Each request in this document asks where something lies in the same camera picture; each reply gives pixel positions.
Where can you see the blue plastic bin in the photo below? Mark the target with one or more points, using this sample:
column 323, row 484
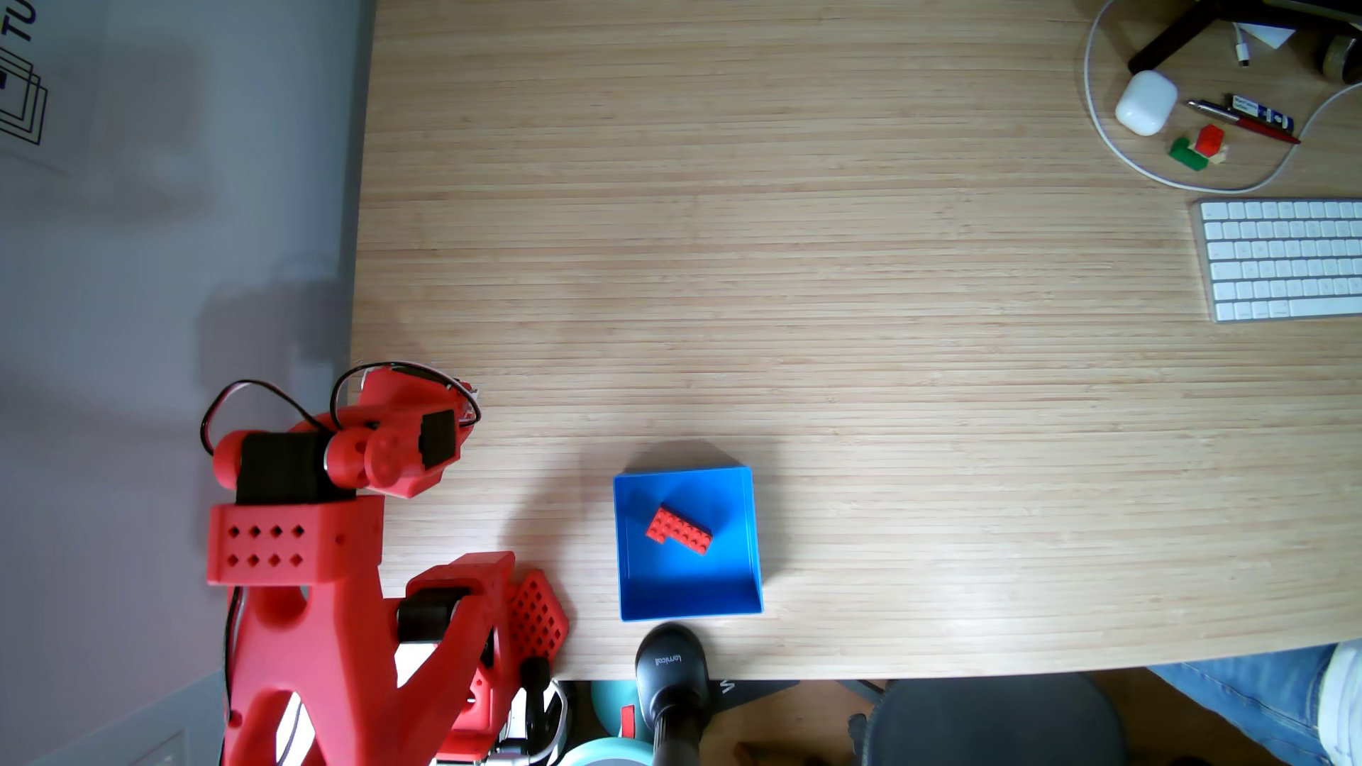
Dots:
column 681, row 585

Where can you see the small green lego brick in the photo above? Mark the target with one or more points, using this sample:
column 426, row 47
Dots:
column 1186, row 154

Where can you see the small red lego brick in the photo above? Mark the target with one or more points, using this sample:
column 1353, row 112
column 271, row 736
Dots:
column 1209, row 139

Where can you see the red printed table clamp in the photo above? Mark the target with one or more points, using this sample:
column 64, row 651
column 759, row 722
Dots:
column 479, row 713

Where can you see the black table clamp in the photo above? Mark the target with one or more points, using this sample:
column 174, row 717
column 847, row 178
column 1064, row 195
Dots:
column 535, row 702

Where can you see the teal round object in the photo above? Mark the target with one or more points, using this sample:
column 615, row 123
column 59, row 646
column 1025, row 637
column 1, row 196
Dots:
column 607, row 745

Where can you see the black office chair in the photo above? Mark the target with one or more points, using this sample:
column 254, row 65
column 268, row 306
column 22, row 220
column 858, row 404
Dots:
column 990, row 723

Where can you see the white earbuds case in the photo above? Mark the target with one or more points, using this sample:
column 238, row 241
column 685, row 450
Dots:
column 1146, row 102

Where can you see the black stand leg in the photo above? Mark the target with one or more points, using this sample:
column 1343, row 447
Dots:
column 1181, row 30

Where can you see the white computer keyboard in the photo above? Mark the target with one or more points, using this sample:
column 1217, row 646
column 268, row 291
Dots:
column 1282, row 261

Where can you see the black and red pen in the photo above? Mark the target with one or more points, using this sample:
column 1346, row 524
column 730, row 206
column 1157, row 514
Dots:
column 1245, row 120

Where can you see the blue white usb stick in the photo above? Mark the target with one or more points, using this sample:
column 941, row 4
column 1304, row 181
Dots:
column 1264, row 113

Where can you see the white paper slip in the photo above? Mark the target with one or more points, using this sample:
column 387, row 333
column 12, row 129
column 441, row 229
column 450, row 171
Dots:
column 1268, row 35

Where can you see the tape roll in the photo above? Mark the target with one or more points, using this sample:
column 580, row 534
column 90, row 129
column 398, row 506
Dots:
column 1343, row 59

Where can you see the black gooseneck camera mount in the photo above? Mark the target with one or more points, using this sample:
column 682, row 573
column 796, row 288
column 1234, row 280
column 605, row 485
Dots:
column 672, row 670

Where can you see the wall poster with black print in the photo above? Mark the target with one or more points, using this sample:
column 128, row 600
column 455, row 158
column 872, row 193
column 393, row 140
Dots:
column 21, row 96

